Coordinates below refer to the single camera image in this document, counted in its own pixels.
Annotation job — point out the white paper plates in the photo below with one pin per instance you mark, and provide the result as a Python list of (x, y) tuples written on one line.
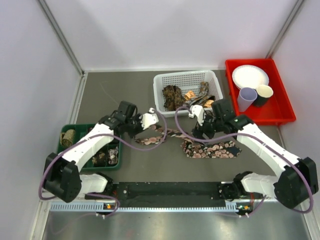
[(249, 76)]

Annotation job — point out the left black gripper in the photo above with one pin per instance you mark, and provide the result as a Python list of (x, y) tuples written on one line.
[(131, 134)]

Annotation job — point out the pink floral dark tie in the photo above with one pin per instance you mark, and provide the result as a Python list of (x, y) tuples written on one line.
[(192, 149)]

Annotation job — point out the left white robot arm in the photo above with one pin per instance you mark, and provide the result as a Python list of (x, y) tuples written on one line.
[(62, 177)]

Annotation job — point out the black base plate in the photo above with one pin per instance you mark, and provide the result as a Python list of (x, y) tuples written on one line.
[(176, 194)]

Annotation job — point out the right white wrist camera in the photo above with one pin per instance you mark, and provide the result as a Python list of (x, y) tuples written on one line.
[(199, 112)]

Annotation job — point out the white slotted cable duct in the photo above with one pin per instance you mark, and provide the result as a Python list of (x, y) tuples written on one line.
[(229, 207)]

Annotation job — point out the rolled olive green tie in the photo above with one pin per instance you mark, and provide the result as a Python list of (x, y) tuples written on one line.
[(67, 138)]

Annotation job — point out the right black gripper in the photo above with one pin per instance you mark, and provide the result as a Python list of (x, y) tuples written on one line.
[(199, 130)]

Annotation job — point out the grey orange pattern tie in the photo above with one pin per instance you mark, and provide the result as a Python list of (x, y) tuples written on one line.
[(203, 98)]

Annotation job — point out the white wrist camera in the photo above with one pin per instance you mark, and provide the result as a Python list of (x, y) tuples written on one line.
[(148, 119), (199, 112)]

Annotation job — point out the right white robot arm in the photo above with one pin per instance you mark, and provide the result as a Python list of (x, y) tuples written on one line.
[(295, 179)]

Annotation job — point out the green divided organizer tray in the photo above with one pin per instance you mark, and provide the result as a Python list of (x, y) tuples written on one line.
[(80, 131)]

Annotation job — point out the rolled brown floral tie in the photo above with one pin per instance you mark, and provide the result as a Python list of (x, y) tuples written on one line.
[(99, 159)]

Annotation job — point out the brown leaf pattern tie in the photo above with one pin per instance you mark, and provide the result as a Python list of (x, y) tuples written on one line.
[(173, 98)]

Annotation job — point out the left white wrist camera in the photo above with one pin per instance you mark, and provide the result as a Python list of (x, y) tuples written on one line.
[(148, 119)]

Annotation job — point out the rolled pink floral tie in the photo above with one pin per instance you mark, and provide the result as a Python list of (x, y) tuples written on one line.
[(113, 156)]

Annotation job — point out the black paper cup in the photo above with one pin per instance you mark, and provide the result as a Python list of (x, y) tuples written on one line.
[(264, 93)]

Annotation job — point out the red plastic bin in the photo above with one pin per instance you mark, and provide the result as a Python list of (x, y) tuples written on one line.
[(278, 109)]

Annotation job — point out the lilac paper cup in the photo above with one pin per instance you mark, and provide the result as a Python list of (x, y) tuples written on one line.
[(245, 98)]

